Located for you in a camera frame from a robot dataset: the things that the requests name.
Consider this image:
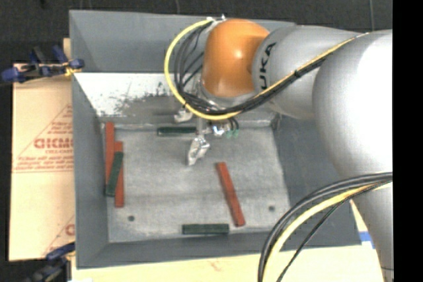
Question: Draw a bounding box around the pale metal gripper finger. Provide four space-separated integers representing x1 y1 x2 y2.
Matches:
186 137 201 166
196 140 212 162

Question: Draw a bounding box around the dark green flat block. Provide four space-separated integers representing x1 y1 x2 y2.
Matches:
104 151 125 198
156 126 198 137
181 223 231 236

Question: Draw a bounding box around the grey metal bin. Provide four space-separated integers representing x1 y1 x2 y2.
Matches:
68 9 362 269

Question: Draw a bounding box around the red-brown flat block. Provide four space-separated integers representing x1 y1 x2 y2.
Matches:
104 122 116 186
215 161 247 228
113 141 126 209

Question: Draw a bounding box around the brown cardboard board red print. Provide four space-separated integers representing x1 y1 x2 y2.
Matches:
8 63 77 262

